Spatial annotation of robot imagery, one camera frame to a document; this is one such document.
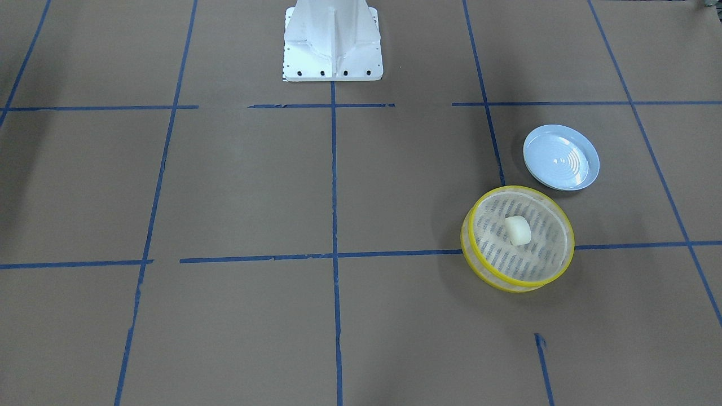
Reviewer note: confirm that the yellow rimmed steamer basket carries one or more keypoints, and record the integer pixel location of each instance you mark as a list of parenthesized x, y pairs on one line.
[(487, 244)]

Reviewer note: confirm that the light blue plate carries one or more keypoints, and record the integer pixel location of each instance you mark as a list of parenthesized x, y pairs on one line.
[(560, 157)]

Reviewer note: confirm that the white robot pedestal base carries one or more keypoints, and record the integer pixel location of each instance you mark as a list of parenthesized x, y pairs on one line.
[(327, 41)]

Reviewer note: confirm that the white steamed bun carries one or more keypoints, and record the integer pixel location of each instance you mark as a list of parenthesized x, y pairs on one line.
[(518, 230)]

